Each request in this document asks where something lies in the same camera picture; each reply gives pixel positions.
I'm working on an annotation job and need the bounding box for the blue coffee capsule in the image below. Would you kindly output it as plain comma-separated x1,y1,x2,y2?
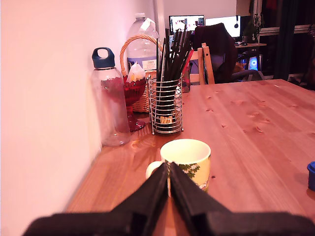
307,161,315,192

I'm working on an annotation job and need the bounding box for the yellow illustrated mug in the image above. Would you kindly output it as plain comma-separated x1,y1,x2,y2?
145,139,212,197

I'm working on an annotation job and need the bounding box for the wicker basket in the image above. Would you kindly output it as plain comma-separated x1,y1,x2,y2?
119,34,164,114

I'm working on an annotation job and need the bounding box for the clear bottle with blue cap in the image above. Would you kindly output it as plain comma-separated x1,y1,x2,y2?
91,47,131,147

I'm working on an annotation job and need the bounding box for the red glass goblet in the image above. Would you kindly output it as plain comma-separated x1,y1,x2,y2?
123,75,148,132

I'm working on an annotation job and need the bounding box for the white packet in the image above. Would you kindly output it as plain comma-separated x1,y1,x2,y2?
126,61,146,83

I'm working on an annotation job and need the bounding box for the wooden chair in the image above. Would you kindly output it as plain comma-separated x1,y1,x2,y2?
189,43,216,86

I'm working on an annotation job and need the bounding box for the red utensil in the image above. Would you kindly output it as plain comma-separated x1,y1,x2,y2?
181,49,194,76

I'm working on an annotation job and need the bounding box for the computer case with glowing fan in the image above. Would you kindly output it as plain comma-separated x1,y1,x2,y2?
247,56,263,72

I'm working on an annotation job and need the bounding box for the large clear water bottle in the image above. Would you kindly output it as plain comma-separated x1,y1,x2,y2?
126,12,160,72

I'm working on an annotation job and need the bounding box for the dark red jacket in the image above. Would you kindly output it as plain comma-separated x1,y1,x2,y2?
194,23,238,84

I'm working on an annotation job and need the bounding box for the wooden desk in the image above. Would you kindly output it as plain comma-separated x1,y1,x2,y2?
235,42,268,74

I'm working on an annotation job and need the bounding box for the computer monitor with windows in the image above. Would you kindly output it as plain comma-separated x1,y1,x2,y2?
168,15,205,36

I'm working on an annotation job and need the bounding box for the computer monitor white screen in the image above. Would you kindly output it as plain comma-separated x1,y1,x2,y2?
205,15,241,38

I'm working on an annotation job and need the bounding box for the potted green plant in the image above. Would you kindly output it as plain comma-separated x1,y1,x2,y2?
243,13,265,44

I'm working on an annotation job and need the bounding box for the narrow dark curtain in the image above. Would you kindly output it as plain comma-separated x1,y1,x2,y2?
273,0,299,81

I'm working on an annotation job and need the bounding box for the chrome wire utensil rack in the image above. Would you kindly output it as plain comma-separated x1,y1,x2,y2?
147,73,185,135

